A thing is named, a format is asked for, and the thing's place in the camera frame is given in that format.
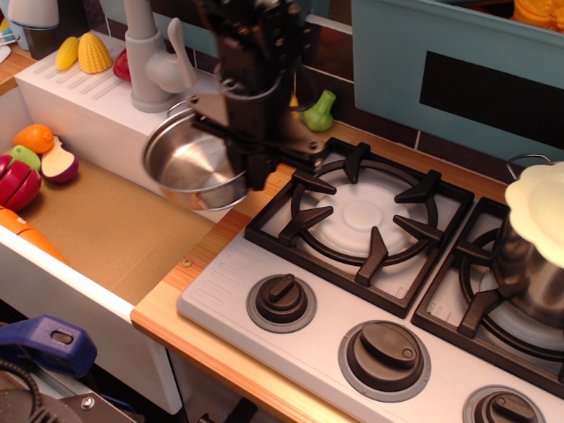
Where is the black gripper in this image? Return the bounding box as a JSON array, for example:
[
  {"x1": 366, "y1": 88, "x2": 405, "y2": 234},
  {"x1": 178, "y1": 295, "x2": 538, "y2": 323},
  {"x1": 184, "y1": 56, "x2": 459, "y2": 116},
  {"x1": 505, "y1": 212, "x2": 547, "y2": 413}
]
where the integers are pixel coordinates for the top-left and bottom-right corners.
[{"x1": 187, "y1": 36, "x2": 324, "y2": 190}]

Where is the small steel pot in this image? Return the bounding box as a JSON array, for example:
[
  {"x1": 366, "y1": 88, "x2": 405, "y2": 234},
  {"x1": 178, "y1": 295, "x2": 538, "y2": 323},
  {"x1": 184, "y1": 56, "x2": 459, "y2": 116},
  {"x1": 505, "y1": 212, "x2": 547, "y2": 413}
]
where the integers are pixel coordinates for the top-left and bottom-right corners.
[{"x1": 142, "y1": 101, "x2": 249, "y2": 212}]

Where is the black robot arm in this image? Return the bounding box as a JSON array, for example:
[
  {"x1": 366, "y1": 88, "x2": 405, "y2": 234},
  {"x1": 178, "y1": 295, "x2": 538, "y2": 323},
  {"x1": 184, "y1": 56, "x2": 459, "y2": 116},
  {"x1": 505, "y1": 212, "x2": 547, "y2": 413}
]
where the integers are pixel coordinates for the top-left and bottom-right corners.
[{"x1": 189, "y1": 1, "x2": 324, "y2": 190}]

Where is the left stove knob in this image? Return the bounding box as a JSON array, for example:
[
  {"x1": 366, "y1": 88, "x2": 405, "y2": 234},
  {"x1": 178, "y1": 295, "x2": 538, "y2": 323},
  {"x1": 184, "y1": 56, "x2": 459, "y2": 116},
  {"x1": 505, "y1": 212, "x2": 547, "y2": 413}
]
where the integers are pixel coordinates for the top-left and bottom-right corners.
[{"x1": 246, "y1": 273, "x2": 317, "y2": 334}]

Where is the stove knob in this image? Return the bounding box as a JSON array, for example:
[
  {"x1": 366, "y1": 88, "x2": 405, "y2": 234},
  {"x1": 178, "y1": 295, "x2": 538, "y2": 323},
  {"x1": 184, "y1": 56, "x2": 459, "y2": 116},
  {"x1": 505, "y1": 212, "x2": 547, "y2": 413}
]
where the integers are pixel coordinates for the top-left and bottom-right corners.
[
  {"x1": 463, "y1": 385, "x2": 546, "y2": 423},
  {"x1": 338, "y1": 320, "x2": 432, "y2": 403},
  {"x1": 246, "y1": 273, "x2": 317, "y2": 334}
]

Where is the white toy stove top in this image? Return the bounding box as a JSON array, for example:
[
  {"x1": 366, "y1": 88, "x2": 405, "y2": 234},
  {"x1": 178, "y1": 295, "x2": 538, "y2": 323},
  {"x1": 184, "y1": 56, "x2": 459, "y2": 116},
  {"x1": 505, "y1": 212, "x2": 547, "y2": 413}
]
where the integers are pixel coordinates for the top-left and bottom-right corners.
[{"x1": 175, "y1": 184, "x2": 564, "y2": 423}]

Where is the middle stove knob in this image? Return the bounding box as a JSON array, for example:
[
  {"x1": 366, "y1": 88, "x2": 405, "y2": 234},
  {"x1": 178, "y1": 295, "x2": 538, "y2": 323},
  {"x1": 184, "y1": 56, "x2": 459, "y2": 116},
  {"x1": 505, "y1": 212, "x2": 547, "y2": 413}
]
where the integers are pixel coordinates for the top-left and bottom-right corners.
[{"x1": 338, "y1": 320, "x2": 432, "y2": 403}]

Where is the large steel pot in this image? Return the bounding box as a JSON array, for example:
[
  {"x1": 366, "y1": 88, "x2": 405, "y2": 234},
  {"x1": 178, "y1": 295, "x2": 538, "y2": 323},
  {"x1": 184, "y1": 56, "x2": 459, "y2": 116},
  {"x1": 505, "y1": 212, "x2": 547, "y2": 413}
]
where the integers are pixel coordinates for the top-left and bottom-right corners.
[{"x1": 492, "y1": 153, "x2": 563, "y2": 329}]

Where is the right stove knob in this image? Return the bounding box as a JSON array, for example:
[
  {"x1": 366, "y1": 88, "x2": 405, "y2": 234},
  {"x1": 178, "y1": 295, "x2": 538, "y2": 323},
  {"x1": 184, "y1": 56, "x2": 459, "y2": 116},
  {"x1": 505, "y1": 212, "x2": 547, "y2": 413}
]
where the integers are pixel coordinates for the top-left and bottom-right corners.
[{"x1": 463, "y1": 385, "x2": 546, "y2": 423}]

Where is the yellow toy bell pepper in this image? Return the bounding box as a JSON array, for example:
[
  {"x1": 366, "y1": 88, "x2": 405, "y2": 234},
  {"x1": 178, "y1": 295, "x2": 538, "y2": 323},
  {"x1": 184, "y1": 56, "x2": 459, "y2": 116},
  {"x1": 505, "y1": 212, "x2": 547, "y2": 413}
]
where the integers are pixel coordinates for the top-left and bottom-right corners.
[{"x1": 289, "y1": 93, "x2": 301, "y2": 120}]

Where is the green toy broccoli stalk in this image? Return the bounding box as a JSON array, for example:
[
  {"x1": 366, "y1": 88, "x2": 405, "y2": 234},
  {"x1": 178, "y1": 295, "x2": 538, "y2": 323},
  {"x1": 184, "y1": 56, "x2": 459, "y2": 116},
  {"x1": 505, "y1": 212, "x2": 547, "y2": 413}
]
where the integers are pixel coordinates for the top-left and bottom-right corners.
[{"x1": 302, "y1": 90, "x2": 337, "y2": 132}]

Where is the grey toy faucet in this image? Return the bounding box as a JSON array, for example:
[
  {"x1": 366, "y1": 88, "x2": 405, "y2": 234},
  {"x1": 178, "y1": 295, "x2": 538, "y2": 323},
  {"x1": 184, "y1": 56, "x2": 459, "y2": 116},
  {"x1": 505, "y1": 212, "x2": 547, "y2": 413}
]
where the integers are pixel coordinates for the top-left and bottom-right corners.
[{"x1": 123, "y1": 0, "x2": 197, "y2": 113}]

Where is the left teal cabinet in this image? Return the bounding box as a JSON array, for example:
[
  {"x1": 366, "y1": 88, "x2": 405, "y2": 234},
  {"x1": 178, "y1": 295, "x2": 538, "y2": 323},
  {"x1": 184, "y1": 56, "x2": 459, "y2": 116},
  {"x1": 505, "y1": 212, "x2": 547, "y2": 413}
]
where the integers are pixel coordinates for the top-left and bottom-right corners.
[{"x1": 99, "y1": 0, "x2": 330, "y2": 84}]

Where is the teal cabinet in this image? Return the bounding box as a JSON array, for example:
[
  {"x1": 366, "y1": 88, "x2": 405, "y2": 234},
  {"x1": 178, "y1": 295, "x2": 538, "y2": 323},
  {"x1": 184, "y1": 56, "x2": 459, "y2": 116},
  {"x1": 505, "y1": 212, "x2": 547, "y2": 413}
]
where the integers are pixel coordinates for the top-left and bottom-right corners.
[
  {"x1": 99, "y1": 0, "x2": 330, "y2": 84},
  {"x1": 352, "y1": 1, "x2": 563, "y2": 160}
]

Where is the left black burner grate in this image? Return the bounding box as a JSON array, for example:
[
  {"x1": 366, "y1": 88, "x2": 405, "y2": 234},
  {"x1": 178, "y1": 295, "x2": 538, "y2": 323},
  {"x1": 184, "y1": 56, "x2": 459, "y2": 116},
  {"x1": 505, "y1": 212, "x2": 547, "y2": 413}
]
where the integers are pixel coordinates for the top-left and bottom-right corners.
[{"x1": 244, "y1": 137, "x2": 474, "y2": 318}]

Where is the black burner grate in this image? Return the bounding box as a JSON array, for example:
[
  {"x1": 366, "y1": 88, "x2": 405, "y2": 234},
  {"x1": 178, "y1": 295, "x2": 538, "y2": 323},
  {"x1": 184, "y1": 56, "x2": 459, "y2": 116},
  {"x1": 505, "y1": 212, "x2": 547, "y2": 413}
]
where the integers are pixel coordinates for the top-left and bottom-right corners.
[
  {"x1": 412, "y1": 198, "x2": 563, "y2": 397},
  {"x1": 244, "y1": 137, "x2": 474, "y2": 318}
]

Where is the red toy pepper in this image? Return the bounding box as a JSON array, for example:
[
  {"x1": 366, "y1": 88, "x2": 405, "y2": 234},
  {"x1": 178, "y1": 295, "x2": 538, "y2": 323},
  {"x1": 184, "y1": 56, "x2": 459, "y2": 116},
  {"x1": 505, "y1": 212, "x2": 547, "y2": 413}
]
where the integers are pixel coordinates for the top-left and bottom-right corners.
[{"x1": 113, "y1": 48, "x2": 131, "y2": 82}]

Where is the yellow toy corn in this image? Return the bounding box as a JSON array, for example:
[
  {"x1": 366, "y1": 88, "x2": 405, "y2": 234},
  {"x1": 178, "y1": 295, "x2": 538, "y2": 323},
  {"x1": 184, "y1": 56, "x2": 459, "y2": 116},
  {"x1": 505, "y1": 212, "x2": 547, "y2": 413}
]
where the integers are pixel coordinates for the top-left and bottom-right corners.
[{"x1": 78, "y1": 33, "x2": 113, "y2": 74}]

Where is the orange toy fruit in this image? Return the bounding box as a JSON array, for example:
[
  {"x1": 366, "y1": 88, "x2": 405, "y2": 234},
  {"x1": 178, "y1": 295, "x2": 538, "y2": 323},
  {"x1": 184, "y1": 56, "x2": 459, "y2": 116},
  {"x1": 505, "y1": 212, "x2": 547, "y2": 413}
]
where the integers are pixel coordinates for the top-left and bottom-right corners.
[{"x1": 12, "y1": 123, "x2": 54, "y2": 154}]

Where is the green toy apple slice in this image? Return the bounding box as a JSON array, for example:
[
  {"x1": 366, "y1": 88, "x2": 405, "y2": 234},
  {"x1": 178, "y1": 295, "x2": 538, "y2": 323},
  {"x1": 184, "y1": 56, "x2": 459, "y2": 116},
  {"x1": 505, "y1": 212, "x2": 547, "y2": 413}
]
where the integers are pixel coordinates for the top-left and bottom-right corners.
[{"x1": 9, "y1": 145, "x2": 41, "y2": 172}]

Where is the red toy sliced apple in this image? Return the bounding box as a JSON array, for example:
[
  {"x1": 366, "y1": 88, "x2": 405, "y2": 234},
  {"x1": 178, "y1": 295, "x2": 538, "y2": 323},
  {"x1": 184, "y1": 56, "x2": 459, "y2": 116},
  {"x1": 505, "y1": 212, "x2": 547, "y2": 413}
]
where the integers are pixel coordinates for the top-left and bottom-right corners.
[{"x1": 1, "y1": 154, "x2": 41, "y2": 212}]

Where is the right teal cabinet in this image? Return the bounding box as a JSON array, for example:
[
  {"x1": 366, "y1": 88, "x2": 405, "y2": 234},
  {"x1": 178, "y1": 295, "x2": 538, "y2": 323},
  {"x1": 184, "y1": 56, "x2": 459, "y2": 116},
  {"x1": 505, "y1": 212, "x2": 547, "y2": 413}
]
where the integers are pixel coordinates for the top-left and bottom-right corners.
[{"x1": 352, "y1": 1, "x2": 563, "y2": 160}]

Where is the orange toy carrot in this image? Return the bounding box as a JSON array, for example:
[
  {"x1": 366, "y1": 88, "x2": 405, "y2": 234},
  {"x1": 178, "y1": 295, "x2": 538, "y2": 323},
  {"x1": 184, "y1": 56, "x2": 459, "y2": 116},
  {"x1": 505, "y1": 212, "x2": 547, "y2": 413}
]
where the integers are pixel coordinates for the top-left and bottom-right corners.
[{"x1": 1, "y1": 206, "x2": 67, "y2": 263}]

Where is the right black burner grate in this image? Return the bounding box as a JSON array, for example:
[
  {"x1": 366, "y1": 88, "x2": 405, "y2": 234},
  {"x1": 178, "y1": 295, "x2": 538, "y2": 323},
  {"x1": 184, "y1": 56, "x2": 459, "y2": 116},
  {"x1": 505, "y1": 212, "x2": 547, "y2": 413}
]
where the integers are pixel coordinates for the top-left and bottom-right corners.
[{"x1": 412, "y1": 198, "x2": 563, "y2": 397}]

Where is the blue plastic clamp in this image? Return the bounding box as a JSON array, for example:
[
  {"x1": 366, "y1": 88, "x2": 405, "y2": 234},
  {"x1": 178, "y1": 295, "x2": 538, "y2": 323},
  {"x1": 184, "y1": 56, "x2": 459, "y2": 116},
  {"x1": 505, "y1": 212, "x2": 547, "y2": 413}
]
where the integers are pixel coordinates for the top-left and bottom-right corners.
[{"x1": 1, "y1": 315, "x2": 98, "y2": 378}]

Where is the cream scalloped plate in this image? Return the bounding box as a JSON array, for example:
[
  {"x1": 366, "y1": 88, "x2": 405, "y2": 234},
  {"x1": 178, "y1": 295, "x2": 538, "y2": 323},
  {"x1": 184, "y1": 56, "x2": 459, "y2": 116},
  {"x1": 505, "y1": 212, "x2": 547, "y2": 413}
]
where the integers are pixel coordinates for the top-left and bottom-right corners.
[{"x1": 505, "y1": 161, "x2": 563, "y2": 268}]

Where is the orange toy food in cabinet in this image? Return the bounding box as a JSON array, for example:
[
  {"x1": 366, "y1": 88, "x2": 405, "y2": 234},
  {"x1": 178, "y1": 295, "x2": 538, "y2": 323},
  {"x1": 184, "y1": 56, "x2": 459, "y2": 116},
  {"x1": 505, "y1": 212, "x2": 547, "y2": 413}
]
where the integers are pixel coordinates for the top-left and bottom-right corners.
[{"x1": 511, "y1": 0, "x2": 563, "y2": 33}]

